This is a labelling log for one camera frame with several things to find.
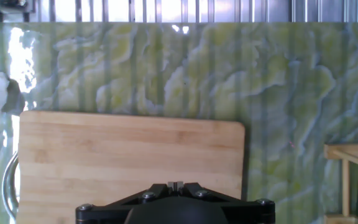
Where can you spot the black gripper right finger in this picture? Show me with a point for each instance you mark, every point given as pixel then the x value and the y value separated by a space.
pixel 247 214

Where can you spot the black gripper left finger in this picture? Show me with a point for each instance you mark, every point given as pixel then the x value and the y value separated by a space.
pixel 104 214

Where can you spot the wooden peg knife rack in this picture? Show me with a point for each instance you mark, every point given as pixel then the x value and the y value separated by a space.
pixel 350 155

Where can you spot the bamboo cutting board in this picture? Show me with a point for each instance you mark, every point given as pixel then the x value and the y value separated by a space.
pixel 120 155

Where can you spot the green marble pattern mat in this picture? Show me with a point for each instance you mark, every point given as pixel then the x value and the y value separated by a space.
pixel 259 77

